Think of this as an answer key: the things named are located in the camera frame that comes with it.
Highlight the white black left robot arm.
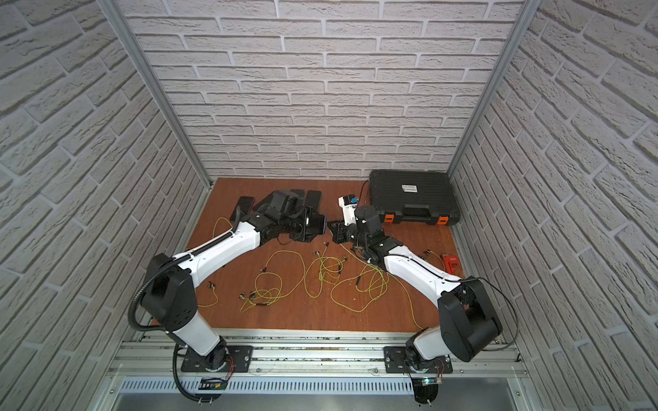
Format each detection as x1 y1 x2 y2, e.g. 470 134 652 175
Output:
128 190 327 372

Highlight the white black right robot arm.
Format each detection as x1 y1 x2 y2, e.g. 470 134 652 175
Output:
328 202 503 372

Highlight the dark phone near case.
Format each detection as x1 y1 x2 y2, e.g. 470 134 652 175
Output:
304 190 322 212

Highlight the black phone far left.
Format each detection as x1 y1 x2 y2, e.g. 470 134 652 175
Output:
230 196 255 223

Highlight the black plastic tool case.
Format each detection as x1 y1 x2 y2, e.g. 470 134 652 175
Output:
369 170 461 226

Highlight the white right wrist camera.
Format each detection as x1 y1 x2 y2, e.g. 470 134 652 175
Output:
339 195 359 226

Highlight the red handle tool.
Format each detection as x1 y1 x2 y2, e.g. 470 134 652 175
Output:
441 254 460 276

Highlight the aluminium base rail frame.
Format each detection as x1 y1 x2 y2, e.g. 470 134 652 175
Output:
91 329 541 410

